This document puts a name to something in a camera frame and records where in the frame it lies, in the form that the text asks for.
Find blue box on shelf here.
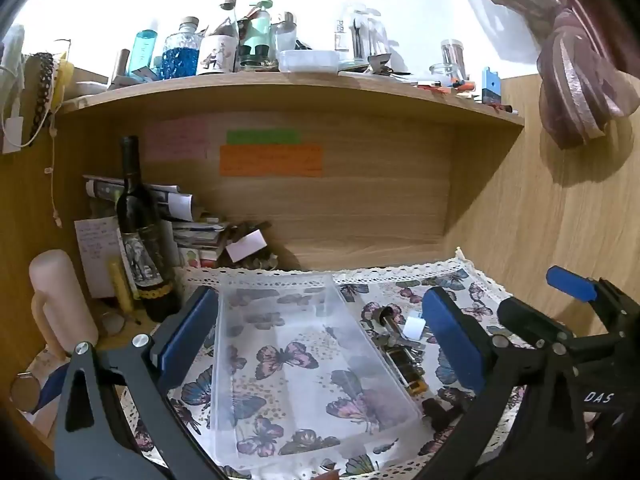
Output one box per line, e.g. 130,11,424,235
481,66,503,104

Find clear bottle with white label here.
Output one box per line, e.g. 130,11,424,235
196,0,241,77

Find white handwritten note paper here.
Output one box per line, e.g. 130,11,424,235
74,218,123,299

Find clear lidded plastic box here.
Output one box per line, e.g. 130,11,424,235
277,49,341,74

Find black round knob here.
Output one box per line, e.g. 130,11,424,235
374,303,402,335

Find pink sticky note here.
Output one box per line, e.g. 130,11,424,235
144,116,210,162

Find wooden shelf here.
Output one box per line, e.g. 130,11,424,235
55,69,526,129

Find butterfly print lace cloth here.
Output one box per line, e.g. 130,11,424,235
117,247,531,480

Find black lace ribbon roll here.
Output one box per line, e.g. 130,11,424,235
24,51,57,147

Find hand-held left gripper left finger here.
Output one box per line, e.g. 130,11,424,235
54,286,222,480

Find clear tube jar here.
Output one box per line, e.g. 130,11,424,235
440,38,469,80

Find clear plastic container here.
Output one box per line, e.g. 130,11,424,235
214,272,424,467

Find dark wine bottle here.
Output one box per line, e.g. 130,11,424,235
114,135,182,322

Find small clear silver-capped bottle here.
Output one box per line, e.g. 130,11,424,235
271,11,299,54

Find stack of books and papers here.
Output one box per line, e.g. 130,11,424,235
82,174,232,269

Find white charger with cable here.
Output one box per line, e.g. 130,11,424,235
0,24,27,155

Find green sticky note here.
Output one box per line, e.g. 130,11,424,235
226,129,302,145

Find purple curtain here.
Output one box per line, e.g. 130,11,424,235
449,0,640,152

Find small white box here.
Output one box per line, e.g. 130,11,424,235
403,315,427,343

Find yellow candle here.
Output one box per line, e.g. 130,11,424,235
108,259,136,315

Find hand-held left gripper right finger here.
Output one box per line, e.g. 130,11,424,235
414,286,587,480

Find mint green bottle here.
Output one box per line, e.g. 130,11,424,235
239,0,275,70

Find yellow ribbon roll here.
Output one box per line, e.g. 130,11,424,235
50,56,75,112

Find small glass jar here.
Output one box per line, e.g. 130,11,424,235
428,62,457,84

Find blue glass bottle with cork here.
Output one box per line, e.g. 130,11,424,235
160,16,204,80

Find tall blue liquid bottle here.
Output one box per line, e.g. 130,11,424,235
126,21,160,80

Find black USB adapter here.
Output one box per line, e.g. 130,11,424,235
421,399,463,432

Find pile of coins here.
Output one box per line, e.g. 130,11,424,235
234,254,279,272

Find clear tool holder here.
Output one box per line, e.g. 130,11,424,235
334,4,392,63

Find white blank card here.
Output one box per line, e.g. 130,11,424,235
225,231,267,262

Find orange sticky note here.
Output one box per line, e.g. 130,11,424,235
219,143,324,178

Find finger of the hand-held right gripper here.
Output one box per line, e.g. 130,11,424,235
497,297,574,347
546,265,618,312

